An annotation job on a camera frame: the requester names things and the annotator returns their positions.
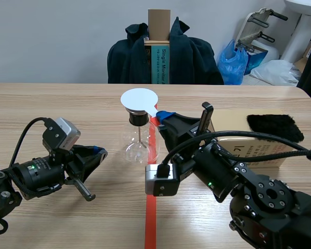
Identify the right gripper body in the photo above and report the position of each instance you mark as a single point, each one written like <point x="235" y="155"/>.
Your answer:
<point x="178" y="135"/>

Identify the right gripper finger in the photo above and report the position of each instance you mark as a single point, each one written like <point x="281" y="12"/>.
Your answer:
<point x="176" y="118"/>

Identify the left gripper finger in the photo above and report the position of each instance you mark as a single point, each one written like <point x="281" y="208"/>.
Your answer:
<point x="92" y="158"/>

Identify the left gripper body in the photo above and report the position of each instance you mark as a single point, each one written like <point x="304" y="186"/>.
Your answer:
<point x="70" y="171"/>

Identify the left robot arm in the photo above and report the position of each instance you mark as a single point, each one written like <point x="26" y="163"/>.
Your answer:
<point x="32" y="173"/>

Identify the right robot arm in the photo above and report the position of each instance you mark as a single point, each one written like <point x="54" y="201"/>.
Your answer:
<point x="264" y="197"/>

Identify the clear glass flask black stopper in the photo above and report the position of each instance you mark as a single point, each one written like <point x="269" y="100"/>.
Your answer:
<point x="138" y="153"/>

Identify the brown cardboard box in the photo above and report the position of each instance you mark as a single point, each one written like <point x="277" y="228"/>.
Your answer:
<point x="230" y="120"/>

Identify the dark blue jacket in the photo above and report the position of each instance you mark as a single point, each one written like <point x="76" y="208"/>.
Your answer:
<point x="191" y="59"/>

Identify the tall cardboard box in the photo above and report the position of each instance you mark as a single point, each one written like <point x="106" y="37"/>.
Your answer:
<point x="159" y="59"/>

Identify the blue plastic bag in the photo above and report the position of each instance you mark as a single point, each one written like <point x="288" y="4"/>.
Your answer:
<point x="233" y="64"/>

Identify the black fur patch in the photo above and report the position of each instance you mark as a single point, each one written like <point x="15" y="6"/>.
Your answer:
<point x="274" y="127"/>

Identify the white plastic bag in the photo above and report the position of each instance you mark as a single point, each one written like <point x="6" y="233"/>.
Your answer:
<point x="274" y="72"/>

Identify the folded hand cart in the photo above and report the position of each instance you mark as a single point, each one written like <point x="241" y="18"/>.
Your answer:
<point x="256" y="28"/>

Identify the white wash basin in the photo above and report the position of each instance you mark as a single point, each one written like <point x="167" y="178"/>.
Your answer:
<point x="300" y="26"/>

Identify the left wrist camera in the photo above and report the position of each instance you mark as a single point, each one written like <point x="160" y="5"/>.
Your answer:
<point x="66" y="135"/>

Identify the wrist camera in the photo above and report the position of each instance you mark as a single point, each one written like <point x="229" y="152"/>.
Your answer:
<point x="66" y="135"/>
<point x="162" y="182"/>

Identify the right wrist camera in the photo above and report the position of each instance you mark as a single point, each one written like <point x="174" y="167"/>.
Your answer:
<point x="162" y="182"/>

